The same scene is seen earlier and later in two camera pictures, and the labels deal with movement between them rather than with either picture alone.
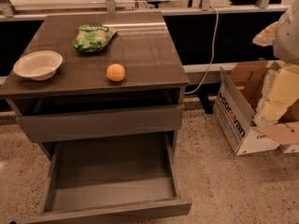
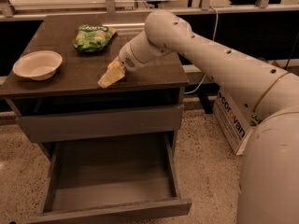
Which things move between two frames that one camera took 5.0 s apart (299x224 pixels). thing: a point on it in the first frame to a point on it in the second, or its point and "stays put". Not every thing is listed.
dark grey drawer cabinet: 103,94 stays put
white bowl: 38,64 stays put
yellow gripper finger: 265,37 to 135,55
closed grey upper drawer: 54,126 stays put
